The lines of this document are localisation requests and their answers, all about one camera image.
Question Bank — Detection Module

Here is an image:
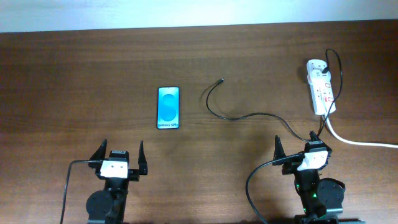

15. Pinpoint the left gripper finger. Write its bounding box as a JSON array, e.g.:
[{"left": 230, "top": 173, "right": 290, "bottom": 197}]
[
  {"left": 137, "top": 141, "right": 148, "bottom": 175},
  {"left": 90, "top": 139, "right": 108, "bottom": 161}
]

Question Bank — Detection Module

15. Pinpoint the right camera cable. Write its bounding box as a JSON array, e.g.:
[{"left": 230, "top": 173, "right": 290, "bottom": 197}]
[{"left": 245, "top": 154, "right": 304, "bottom": 224}]

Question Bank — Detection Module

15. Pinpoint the blue screen Galaxy smartphone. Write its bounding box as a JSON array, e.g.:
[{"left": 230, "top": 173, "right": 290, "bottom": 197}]
[{"left": 157, "top": 86, "right": 180, "bottom": 129}]

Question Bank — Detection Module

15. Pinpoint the black USB charging cable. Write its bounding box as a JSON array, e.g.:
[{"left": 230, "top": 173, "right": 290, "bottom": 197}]
[{"left": 205, "top": 48, "right": 344, "bottom": 142}]

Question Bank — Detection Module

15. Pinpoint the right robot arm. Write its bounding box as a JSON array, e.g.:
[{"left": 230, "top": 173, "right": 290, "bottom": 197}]
[{"left": 272, "top": 131, "right": 345, "bottom": 223}]

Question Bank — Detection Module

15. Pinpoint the camera cable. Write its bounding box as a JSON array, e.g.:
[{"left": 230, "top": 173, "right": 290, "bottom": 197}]
[
  {"left": 245, "top": 154, "right": 304, "bottom": 224},
  {"left": 59, "top": 159, "right": 103, "bottom": 224}
]

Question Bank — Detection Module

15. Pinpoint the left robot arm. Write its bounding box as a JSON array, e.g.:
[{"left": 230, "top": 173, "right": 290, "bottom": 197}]
[{"left": 86, "top": 140, "right": 148, "bottom": 223}]

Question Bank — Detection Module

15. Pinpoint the left camera cable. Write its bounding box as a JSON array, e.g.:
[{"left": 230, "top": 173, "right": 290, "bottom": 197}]
[{"left": 59, "top": 159, "right": 103, "bottom": 224}]

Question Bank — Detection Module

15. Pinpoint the white power strip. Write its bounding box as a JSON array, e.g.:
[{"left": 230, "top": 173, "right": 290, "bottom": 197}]
[{"left": 307, "top": 59, "right": 336, "bottom": 116}]

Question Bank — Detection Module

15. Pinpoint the white power strip cord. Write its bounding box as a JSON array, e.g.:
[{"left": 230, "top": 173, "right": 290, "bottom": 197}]
[{"left": 324, "top": 114, "right": 398, "bottom": 149}]

